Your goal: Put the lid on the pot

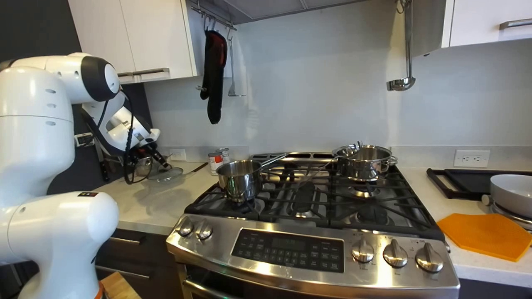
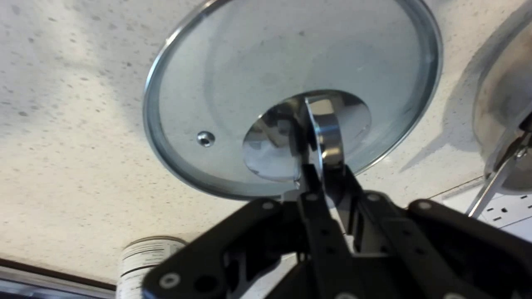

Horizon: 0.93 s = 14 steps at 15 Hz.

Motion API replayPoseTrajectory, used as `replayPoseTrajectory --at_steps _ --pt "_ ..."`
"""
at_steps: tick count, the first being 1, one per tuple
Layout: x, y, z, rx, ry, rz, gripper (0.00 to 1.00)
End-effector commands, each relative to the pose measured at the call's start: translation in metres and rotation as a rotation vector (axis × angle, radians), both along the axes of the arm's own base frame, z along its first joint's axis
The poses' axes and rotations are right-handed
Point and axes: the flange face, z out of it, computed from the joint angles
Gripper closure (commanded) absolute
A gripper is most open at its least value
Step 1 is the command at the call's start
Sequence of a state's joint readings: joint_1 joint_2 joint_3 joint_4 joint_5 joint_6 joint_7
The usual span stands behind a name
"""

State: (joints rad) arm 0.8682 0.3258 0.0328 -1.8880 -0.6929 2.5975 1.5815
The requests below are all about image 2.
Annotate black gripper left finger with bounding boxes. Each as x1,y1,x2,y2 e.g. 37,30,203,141
140,161,358,299

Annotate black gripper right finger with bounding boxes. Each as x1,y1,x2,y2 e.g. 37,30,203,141
331,165,532,299

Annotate glass lid with steel handle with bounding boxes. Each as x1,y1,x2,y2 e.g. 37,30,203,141
141,0,446,201

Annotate red and white food can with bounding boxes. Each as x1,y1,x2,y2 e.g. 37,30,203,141
115,236,191,299

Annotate wide steel saute pan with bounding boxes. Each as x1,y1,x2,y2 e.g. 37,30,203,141
472,0,532,191

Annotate stainless steel gas range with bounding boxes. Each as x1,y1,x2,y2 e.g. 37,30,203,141
0,256,120,299

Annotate white wall outlet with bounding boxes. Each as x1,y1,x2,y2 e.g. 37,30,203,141
466,186,532,229

